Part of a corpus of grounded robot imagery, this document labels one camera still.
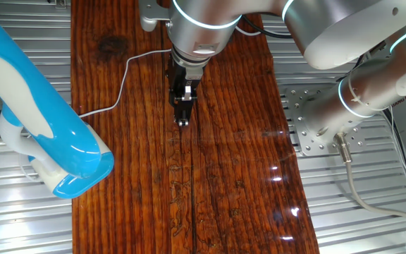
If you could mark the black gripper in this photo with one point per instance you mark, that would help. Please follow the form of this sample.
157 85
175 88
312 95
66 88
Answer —
180 77

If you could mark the blue and white desk lamp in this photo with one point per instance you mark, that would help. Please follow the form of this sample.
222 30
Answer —
65 141

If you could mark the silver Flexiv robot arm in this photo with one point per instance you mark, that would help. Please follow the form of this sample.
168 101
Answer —
330 28

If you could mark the wood grain table mat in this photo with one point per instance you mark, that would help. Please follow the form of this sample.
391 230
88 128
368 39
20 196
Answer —
224 176

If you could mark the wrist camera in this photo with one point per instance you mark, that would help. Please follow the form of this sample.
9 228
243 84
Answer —
148 24

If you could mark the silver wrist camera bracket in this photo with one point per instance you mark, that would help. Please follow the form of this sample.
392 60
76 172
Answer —
153 10

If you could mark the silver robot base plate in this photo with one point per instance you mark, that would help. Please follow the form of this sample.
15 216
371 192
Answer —
294 106

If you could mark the small metal bracket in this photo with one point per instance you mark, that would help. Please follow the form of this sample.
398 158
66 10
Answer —
60 3

